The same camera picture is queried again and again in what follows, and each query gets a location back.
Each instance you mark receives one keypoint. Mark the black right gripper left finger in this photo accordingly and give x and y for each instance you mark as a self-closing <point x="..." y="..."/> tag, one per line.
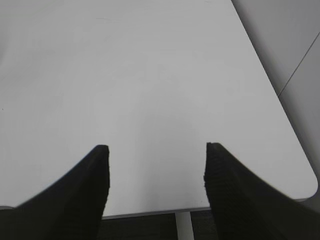
<point x="70" y="209"/>

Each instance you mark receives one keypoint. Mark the white table leg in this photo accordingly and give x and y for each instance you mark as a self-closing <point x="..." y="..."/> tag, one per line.
<point x="184" y="226"/>

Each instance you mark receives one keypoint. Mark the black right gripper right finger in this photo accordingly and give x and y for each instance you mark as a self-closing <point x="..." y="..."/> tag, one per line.
<point x="245" y="207"/>

